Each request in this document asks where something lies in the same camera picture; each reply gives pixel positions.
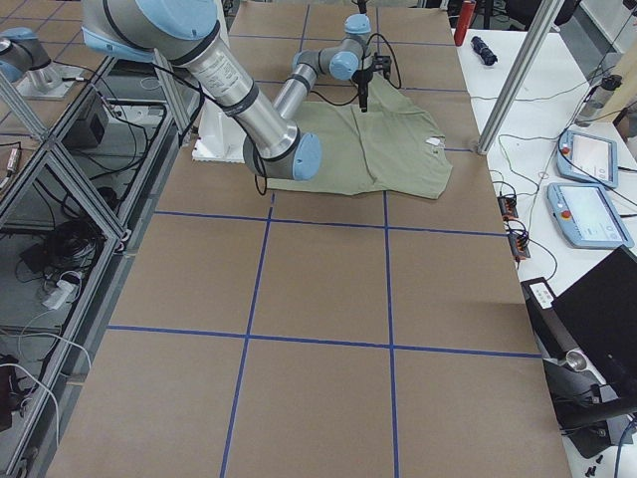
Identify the folded dark blue umbrella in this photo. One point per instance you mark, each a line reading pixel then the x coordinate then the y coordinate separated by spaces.
pixel 483 51

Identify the black box under rack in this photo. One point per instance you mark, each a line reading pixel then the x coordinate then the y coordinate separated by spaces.
pixel 89 128

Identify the upper teach pendant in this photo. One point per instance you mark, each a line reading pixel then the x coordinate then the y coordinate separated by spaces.
pixel 587 158

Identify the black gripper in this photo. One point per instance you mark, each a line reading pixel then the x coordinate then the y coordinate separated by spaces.
pixel 362 81

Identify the orange black electronics board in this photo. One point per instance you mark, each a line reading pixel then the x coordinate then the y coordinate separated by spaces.
pixel 517 233

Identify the lower teach pendant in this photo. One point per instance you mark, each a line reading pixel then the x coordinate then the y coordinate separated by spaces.
pixel 586 217

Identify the white power strip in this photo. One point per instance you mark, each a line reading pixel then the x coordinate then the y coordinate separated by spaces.
pixel 60 294

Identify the teach pendant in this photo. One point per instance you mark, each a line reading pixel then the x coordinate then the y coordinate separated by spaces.
pixel 587 158
pixel 586 217

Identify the aluminium frame rack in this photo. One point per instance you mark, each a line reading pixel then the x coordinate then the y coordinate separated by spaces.
pixel 76 214

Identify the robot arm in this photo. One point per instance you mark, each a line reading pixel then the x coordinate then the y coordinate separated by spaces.
pixel 26 64
pixel 188 35

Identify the clear water bottle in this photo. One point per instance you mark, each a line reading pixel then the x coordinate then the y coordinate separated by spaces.
pixel 597 99

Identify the black monitor with stand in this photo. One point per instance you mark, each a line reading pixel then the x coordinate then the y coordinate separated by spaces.
pixel 587 335

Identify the sage green long-sleeve shirt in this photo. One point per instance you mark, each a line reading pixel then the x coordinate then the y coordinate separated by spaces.
pixel 382 149

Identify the red cylinder tube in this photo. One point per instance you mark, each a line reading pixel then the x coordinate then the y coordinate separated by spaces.
pixel 464 21

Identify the aluminium frame post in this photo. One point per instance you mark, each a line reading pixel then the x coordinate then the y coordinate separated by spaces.
pixel 534 39

